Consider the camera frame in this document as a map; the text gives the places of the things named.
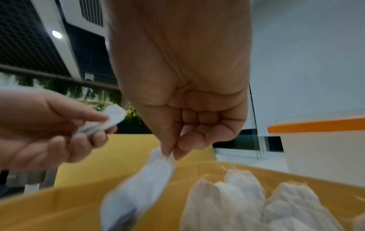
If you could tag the person's left hand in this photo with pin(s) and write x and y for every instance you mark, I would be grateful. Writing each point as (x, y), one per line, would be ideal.
(31, 130)

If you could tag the person's right hand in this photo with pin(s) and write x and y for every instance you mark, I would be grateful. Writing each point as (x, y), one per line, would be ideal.
(176, 56)

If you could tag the translucent yellow tray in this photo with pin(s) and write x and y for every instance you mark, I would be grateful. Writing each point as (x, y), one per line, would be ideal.
(57, 207)

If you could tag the tea bag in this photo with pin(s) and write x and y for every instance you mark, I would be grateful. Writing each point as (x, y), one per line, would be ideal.
(114, 115)
(148, 180)

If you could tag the group of white tea bags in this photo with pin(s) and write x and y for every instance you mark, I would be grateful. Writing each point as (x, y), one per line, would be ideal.
(242, 203)

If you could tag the green artificial plants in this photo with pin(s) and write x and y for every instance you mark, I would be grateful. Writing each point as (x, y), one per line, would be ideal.
(74, 90)

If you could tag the black planter box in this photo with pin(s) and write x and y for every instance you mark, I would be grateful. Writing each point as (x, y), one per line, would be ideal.
(134, 129)

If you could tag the yellow bench backrest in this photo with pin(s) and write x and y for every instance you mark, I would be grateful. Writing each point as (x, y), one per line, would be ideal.
(119, 158)

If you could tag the white ceiling air vent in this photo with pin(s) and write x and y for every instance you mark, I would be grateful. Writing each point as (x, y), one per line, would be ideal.
(91, 11)

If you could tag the round ceiling light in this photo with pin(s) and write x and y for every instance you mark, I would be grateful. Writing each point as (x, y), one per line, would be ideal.
(56, 34)

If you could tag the white roller blind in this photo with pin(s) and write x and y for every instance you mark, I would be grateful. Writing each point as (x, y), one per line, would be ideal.
(308, 56)

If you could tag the clear container orange rim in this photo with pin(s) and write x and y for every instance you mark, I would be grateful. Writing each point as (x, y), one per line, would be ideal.
(322, 153)

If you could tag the white dome security camera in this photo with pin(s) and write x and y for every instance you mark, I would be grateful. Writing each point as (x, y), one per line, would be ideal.
(89, 76)

